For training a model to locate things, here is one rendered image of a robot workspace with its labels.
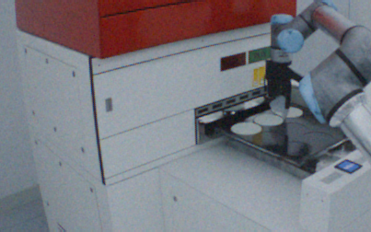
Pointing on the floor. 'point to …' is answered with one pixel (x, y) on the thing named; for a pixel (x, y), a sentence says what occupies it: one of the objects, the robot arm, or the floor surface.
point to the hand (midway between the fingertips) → (285, 115)
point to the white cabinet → (222, 216)
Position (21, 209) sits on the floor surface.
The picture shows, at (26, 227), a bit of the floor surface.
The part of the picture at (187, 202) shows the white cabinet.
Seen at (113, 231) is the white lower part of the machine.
